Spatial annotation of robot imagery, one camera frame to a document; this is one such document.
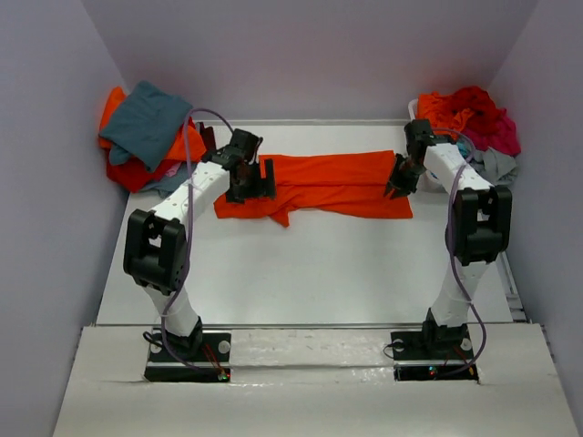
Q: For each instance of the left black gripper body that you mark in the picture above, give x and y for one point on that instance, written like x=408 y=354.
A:
x=251 y=186

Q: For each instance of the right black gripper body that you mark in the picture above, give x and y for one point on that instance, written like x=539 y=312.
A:
x=404 y=174

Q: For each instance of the orange t shirt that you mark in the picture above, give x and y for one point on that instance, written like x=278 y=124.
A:
x=349 y=184
x=177 y=152

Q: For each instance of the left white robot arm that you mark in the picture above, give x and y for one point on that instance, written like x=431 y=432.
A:
x=159 y=240

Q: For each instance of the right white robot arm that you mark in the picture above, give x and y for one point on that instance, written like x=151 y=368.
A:
x=477 y=231

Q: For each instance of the white laundry basket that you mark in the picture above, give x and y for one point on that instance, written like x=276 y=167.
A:
x=429 y=182

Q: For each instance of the dark maroon t shirt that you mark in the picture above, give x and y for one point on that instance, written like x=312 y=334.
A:
x=207 y=135

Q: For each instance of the orange folded t shirt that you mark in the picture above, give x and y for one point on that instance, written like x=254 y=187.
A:
x=177 y=152

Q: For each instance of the cyan crumpled t shirt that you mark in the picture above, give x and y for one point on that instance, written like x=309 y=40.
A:
x=463 y=149

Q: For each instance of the pink folded t shirt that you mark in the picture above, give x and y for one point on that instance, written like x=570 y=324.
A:
x=173 y=170

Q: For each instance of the grey-blue bottom t shirt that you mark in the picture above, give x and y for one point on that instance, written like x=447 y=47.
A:
x=166 y=186

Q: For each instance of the red crumpled t shirt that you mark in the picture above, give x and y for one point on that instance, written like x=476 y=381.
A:
x=485 y=113

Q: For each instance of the grey crumpled t shirt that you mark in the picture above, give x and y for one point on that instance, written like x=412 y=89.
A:
x=495 y=167

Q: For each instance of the teal folded t shirt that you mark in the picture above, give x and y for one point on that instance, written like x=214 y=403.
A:
x=144 y=126

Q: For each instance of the magenta crumpled t shirt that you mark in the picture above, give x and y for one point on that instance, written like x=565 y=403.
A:
x=504 y=140

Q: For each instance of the red folded t shirt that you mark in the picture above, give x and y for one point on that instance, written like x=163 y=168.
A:
x=133 y=175

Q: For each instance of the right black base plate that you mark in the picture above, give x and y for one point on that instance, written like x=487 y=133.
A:
x=415 y=361

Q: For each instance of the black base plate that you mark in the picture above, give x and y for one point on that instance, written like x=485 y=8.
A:
x=415 y=361
x=209 y=364

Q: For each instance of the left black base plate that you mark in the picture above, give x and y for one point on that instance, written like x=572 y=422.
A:
x=209 y=364

